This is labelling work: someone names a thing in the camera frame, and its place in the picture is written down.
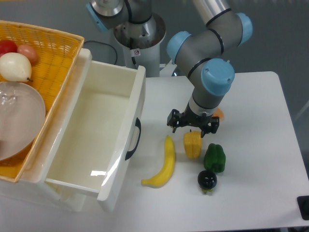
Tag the black object at table edge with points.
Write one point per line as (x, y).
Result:
(303, 204)

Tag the yellow woven basket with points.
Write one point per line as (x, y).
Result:
(58, 52)

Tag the green pepper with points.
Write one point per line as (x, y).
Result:
(215, 158)

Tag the white open drawer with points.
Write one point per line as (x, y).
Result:
(103, 133)

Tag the white drawer cabinet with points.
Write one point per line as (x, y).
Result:
(34, 184)

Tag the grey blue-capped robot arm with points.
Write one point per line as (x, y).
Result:
(196, 56)

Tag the dark purple eggplant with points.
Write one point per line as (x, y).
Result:
(207, 180)

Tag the beige plate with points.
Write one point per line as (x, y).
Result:
(22, 114)

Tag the yellow pepper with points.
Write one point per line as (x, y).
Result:
(192, 143)

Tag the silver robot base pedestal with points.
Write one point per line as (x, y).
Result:
(141, 43)

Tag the orange fruit piece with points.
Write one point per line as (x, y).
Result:
(219, 113)

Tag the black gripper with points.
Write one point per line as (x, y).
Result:
(207, 124)

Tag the red apple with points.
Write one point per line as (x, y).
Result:
(7, 46)

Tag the pink peach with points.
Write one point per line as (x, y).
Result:
(29, 52)

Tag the yellow banana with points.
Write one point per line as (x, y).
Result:
(164, 175)

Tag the white pear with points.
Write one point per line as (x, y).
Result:
(15, 67)

